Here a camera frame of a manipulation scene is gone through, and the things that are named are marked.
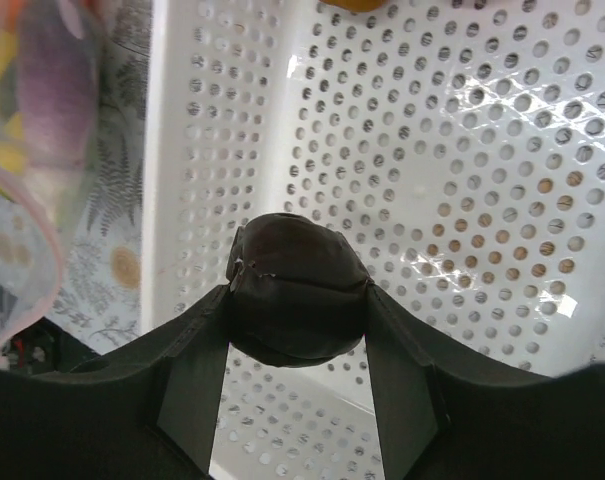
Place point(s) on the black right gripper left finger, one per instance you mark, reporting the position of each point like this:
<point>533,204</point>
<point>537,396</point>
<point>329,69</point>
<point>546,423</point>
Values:
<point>147,410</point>

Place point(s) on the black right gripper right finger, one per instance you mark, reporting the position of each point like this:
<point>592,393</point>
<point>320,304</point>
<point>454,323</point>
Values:
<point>445,411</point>

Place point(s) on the dark brown chocolate cube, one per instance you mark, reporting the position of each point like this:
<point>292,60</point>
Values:
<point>297,292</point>

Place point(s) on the white perforated plastic basket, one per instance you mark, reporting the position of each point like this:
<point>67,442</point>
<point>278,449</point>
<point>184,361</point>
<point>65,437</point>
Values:
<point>458,146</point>

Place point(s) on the clear zip top bag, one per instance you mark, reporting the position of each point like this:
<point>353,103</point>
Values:
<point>36,230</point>

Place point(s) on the brown kiwi fruit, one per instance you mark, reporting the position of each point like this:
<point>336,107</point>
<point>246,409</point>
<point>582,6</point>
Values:
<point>356,6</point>

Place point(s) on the purple eggplant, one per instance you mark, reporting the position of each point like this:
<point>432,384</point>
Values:
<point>57,79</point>

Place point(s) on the floral patterned table mat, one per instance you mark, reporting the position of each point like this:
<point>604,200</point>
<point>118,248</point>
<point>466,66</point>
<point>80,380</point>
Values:
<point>102,266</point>

